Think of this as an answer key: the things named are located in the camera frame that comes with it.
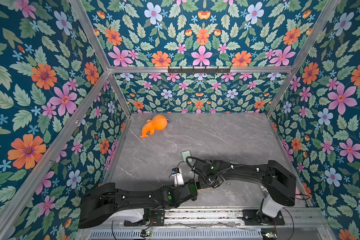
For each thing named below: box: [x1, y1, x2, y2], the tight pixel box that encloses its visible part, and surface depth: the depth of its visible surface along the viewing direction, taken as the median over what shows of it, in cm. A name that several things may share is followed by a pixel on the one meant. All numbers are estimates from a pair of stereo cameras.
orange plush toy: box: [139, 114, 168, 138], surface depth 107 cm
